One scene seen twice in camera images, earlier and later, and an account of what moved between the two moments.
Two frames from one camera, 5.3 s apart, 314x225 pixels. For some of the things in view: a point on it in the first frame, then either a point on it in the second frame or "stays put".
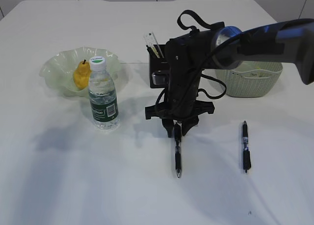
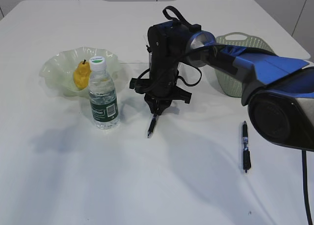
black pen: [177, 149] -> [151, 125]
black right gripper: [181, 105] -> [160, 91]
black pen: [246, 153] stays put
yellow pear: [82, 74] stays put
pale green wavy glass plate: [60, 69] stays put
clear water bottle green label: [102, 96] stays put
